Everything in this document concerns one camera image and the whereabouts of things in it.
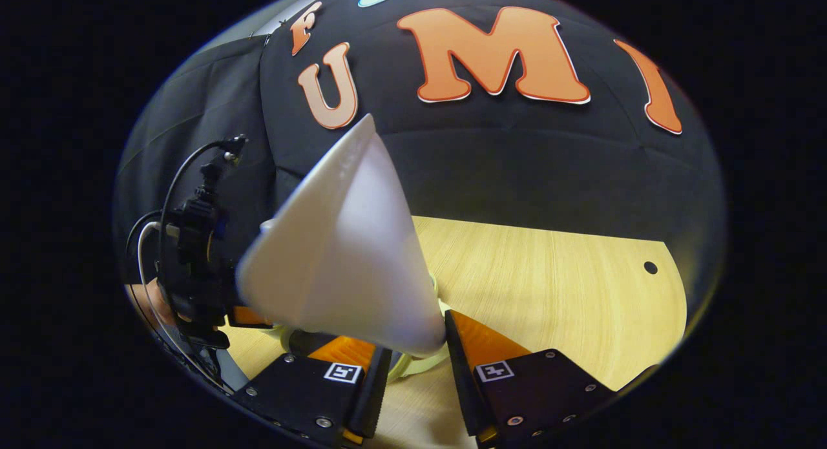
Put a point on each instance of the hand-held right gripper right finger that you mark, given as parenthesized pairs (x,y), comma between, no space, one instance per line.
(462,384)

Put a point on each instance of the white cone-shaped tube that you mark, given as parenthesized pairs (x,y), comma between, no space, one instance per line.
(349,255)

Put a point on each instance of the black backdrop cloth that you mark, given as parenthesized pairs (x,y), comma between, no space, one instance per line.
(517,158)

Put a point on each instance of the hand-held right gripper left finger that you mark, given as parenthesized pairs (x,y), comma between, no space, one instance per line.
(378,397)

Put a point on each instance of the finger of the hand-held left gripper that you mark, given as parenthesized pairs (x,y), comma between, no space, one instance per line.
(245,316)

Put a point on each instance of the pale yellow small suitcase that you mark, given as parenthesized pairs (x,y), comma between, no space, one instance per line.
(420,365)

